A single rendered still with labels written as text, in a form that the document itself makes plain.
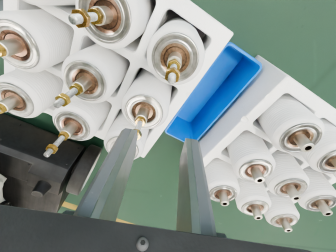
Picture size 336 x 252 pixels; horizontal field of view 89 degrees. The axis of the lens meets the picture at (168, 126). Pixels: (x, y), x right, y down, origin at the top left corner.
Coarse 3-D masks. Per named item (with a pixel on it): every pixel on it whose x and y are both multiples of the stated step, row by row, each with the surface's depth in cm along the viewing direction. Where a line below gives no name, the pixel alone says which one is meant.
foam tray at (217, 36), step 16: (16, 0) 31; (160, 0) 29; (176, 0) 29; (64, 16) 32; (160, 16) 30; (176, 16) 40; (192, 16) 30; (208, 16) 30; (80, 32) 33; (144, 32) 32; (208, 32) 31; (224, 32) 31; (80, 48) 35; (128, 48) 35; (144, 48) 34; (208, 48) 33; (144, 64) 36; (208, 64) 35; (128, 80) 38; (192, 80) 37; (112, 96) 41; (176, 96) 39; (48, 112) 45; (112, 112) 43; (176, 112) 42; (160, 128) 45
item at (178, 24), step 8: (168, 24) 26; (176, 24) 26; (184, 24) 27; (192, 24) 36; (160, 32) 26; (168, 32) 26; (184, 32) 25; (192, 32) 26; (152, 40) 27; (200, 40) 26; (152, 48) 27; (200, 48) 27; (200, 56) 27; (200, 64) 28; (152, 72) 30; (160, 80) 31; (184, 80) 30
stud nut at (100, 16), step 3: (90, 9) 21; (93, 9) 21; (96, 9) 21; (96, 12) 21; (99, 12) 22; (99, 15) 22; (102, 15) 22; (99, 18) 22; (102, 18) 22; (93, 21) 22; (96, 21) 22; (99, 21) 22
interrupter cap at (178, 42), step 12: (168, 36) 26; (180, 36) 25; (156, 48) 27; (168, 48) 27; (180, 48) 27; (192, 48) 26; (156, 60) 28; (192, 60) 27; (156, 72) 29; (180, 72) 29; (192, 72) 28
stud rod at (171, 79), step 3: (171, 66) 23; (174, 66) 23; (171, 72) 21; (168, 75) 20; (171, 75) 20; (174, 75) 20; (168, 78) 20; (171, 78) 20; (174, 78) 20; (168, 81) 20; (171, 81) 20; (174, 81) 20
